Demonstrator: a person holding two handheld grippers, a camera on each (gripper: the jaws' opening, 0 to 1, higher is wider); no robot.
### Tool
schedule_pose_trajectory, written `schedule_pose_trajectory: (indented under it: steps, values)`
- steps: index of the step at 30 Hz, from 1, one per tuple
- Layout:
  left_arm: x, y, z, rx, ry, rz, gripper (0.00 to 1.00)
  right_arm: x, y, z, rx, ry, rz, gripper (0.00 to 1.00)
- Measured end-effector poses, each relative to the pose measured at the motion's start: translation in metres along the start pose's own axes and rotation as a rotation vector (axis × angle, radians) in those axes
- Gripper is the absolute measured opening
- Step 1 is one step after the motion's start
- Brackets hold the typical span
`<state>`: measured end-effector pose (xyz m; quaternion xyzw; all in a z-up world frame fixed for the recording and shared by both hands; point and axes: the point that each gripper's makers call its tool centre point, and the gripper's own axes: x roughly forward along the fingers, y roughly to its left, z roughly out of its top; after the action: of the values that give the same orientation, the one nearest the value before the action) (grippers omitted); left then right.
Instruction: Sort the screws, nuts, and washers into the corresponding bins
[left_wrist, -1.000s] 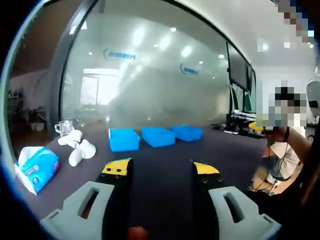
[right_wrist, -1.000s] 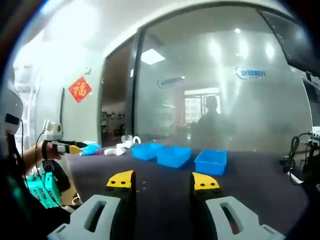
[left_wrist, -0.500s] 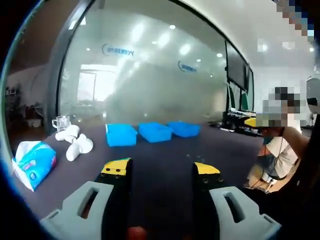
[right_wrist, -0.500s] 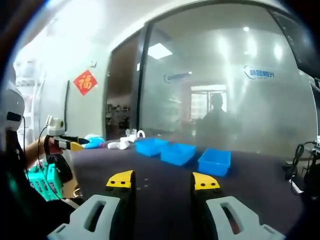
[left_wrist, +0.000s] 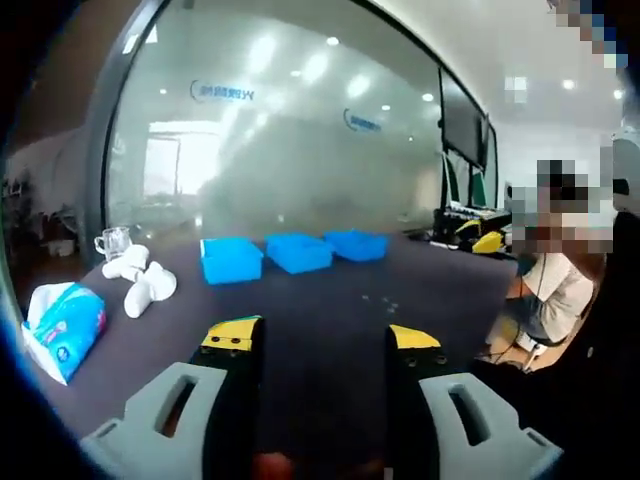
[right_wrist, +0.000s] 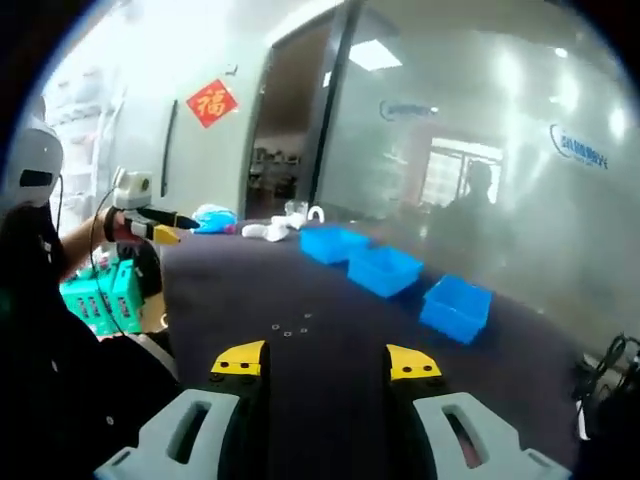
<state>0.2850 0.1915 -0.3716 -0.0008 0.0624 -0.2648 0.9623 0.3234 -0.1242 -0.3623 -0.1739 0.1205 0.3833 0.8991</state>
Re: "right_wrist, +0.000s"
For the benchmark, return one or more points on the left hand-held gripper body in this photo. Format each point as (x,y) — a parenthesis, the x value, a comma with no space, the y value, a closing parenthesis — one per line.
(131,190)

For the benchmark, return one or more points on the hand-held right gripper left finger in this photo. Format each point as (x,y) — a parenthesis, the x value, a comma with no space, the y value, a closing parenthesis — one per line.
(162,435)

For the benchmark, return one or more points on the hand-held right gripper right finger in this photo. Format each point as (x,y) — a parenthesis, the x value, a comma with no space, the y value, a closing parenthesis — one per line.
(497,440)

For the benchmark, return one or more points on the blue plastic bin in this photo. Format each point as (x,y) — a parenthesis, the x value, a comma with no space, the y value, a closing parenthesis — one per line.
(452,315)
(330,247)
(382,272)

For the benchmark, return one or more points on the person's left hand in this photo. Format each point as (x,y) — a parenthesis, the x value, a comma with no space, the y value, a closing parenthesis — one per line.
(117,227)

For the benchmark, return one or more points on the blue tissue pack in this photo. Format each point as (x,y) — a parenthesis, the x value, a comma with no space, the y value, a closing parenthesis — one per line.
(215,219)

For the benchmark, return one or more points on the stack of teal boxes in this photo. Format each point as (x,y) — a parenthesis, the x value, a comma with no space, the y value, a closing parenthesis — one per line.
(110,300)

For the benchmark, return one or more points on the white plastic object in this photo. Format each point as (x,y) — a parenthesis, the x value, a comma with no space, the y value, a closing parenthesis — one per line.
(255,231)
(285,227)

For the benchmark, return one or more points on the grey white worn device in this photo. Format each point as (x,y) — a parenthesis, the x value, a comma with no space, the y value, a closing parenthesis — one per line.
(35,150)

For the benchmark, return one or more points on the person's black shirt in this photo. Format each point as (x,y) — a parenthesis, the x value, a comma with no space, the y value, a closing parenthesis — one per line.
(55,360)

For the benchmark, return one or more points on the clear plastic cup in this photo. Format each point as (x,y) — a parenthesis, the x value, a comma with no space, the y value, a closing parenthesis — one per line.
(295,207)

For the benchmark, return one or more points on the blue glass logo sticker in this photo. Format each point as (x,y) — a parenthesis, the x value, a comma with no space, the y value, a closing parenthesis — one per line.
(580,150)
(405,110)

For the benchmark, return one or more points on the red diamond wall decoration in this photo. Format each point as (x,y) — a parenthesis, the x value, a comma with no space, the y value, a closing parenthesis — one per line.
(212,103)

